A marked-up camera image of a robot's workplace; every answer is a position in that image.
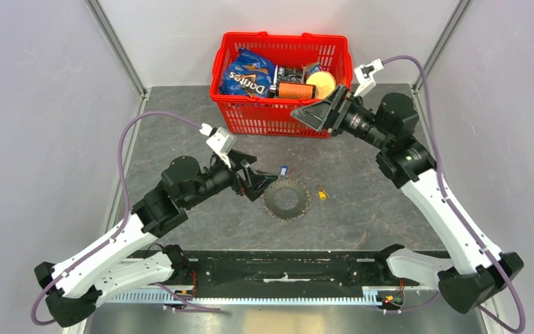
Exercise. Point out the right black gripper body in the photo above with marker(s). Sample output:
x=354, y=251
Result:
x=337, y=124

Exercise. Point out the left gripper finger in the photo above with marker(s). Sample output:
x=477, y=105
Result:
x=257, y=189
x=258, y=175

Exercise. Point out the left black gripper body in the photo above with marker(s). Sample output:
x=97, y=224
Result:
x=238, y=182

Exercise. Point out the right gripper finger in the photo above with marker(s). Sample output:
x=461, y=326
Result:
x=315, y=116
x=331, y=102

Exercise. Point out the yellow tagged key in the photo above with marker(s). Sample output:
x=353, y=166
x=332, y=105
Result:
x=322, y=194

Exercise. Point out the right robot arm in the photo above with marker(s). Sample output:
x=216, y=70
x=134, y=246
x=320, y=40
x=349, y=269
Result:
x=476, y=268

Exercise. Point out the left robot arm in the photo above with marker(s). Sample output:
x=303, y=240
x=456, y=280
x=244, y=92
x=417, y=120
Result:
x=75, y=288

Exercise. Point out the blue tagged key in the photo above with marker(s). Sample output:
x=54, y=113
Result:
x=283, y=171

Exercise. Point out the round yellow lid container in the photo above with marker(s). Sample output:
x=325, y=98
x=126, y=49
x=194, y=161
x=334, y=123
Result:
x=324, y=83

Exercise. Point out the orange can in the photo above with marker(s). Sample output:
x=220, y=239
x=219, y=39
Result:
x=295, y=91

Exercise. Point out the dark printed snack packet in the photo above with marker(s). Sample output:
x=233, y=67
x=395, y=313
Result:
x=288, y=74

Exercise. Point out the red plastic shopping basket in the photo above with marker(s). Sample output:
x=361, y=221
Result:
x=272, y=116

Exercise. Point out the blue Doritos chip bag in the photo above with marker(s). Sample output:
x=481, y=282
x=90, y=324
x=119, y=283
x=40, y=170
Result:
x=249, y=75

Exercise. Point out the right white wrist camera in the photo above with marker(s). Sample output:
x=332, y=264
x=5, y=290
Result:
x=364, y=75

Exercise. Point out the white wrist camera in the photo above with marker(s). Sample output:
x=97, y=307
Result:
x=364, y=75
x=220, y=140

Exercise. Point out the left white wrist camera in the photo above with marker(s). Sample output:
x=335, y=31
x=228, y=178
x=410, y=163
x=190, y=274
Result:
x=220, y=140

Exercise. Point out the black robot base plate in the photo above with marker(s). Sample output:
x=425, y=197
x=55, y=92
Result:
x=288, y=273

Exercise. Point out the right aluminium frame post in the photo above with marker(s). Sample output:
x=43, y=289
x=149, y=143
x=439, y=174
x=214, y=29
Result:
x=451, y=26

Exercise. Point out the aluminium frame post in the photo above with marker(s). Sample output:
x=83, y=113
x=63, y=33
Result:
x=113, y=40
x=451, y=26

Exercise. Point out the slotted metal cable duct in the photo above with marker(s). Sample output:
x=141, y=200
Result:
x=367, y=297

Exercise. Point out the left aluminium frame post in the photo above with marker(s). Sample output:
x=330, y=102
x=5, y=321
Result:
x=113, y=40

